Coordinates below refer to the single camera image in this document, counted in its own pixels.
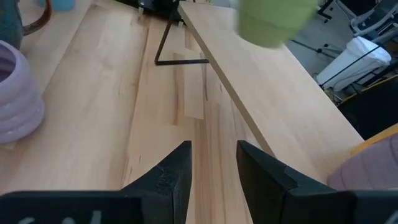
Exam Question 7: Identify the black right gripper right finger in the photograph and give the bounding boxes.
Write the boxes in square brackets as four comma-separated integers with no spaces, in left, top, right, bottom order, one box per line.
[236,140,398,224]

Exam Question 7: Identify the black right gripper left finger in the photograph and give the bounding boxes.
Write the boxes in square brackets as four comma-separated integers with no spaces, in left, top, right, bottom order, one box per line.
[0,140,193,224]

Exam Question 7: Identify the purple and white striped mug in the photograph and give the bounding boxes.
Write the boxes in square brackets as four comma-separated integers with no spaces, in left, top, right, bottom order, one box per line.
[326,133,398,191]

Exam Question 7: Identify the lilac ribbed ring mug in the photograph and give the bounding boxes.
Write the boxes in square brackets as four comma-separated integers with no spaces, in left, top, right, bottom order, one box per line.
[0,39,46,144]

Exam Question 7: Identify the green mug with white handle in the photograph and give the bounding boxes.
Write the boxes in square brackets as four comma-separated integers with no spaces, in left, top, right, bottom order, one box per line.
[237,0,318,49]

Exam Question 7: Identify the light blue mug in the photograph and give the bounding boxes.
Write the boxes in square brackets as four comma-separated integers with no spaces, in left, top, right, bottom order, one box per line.
[37,0,76,12]

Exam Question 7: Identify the wooden shelf with black legs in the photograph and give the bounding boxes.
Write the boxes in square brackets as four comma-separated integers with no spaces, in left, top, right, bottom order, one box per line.
[154,0,364,187]

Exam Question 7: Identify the black panel with orange stripes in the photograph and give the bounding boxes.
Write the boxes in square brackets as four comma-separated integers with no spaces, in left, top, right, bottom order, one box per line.
[337,74,398,141]

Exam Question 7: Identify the white trash bin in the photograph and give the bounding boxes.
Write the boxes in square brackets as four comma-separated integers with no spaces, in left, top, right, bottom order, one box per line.
[316,36,392,93]

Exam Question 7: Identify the grey office chair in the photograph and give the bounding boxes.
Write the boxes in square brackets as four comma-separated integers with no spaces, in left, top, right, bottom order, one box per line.
[349,0,398,43]

